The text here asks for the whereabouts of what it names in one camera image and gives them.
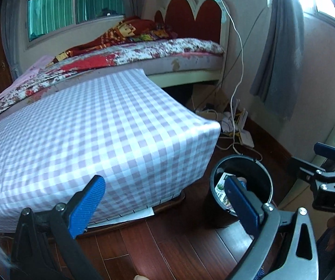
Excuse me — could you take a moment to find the grey tied curtain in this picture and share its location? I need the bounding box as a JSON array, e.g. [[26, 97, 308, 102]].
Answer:
[[248, 0, 306, 122]]

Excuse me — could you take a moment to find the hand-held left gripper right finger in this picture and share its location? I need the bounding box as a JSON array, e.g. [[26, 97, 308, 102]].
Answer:
[[223, 176, 320, 280]]

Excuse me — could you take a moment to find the cardboard box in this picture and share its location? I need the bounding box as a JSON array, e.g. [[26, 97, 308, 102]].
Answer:
[[192, 89, 231, 115]]

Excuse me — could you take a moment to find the window with green curtain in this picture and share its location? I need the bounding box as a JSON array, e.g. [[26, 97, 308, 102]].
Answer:
[[24, 0, 128, 46]]

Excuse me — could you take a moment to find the white cabinet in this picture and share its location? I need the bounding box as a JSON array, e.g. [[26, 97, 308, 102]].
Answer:
[[278, 123, 335, 211]]

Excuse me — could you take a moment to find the white router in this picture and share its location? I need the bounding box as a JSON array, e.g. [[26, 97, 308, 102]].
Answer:
[[239, 129, 255, 149]]

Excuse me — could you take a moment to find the power strip with cables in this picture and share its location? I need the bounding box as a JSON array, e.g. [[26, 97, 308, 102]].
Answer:
[[196, 108, 249, 137]]

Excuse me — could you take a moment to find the white cable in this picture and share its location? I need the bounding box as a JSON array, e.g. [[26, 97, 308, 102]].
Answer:
[[215, 0, 244, 136]]

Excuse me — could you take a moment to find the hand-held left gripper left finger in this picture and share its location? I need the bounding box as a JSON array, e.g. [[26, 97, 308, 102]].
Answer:
[[10, 175, 107, 280]]

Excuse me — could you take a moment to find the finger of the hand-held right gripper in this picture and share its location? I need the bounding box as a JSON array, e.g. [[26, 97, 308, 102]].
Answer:
[[290, 156, 329, 183], [314, 142, 335, 170]]

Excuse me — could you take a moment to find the checked tablecloth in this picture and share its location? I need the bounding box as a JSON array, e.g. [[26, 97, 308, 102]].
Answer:
[[0, 68, 221, 231]]

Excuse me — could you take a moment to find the red and white headboard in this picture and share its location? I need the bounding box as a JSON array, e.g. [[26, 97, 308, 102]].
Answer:
[[154, 0, 231, 80]]

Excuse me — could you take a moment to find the black trash bin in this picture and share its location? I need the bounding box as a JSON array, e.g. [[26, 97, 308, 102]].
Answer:
[[209, 155, 273, 230]]

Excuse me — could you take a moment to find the floral bedsheet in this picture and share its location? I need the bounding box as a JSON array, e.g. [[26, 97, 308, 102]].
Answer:
[[0, 37, 225, 128]]

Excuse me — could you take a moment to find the red printed blanket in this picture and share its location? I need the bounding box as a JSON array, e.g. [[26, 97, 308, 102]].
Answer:
[[51, 16, 180, 64]]

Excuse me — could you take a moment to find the green and white box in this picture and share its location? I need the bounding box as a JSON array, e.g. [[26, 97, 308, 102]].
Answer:
[[214, 173, 238, 211]]

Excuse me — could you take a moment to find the white bed frame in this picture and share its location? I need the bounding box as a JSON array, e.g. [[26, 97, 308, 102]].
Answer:
[[0, 55, 226, 129]]

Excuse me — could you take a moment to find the pink cloth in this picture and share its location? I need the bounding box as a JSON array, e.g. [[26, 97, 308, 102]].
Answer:
[[0, 55, 55, 106]]

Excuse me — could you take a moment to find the dark object on windowsill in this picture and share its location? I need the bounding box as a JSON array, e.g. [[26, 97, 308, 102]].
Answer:
[[100, 7, 119, 17]]

